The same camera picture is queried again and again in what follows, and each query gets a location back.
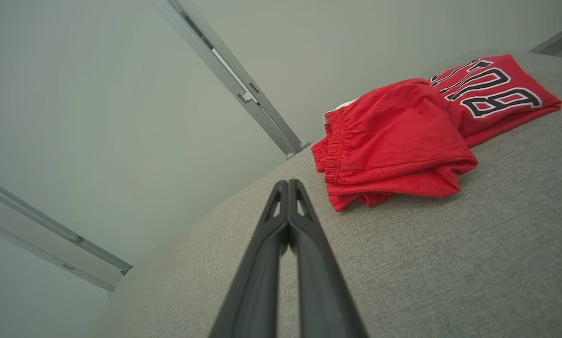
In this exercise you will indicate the grey aluminium partition post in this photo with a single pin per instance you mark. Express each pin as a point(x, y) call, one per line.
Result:
point(234, 77)
point(560, 40)

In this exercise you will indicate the red shorts with white trim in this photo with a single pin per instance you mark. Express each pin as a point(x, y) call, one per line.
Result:
point(393, 141)

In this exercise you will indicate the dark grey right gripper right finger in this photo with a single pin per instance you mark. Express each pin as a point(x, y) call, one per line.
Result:
point(323, 291)

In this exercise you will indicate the red Bulls basketball jersey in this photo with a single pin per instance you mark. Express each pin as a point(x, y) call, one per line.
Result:
point(511, 80)

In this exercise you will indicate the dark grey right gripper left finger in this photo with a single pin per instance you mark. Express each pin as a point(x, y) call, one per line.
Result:
point(257, 291)

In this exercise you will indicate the grey post with hinge bracket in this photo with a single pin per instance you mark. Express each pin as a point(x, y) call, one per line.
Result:
point(46, 234)

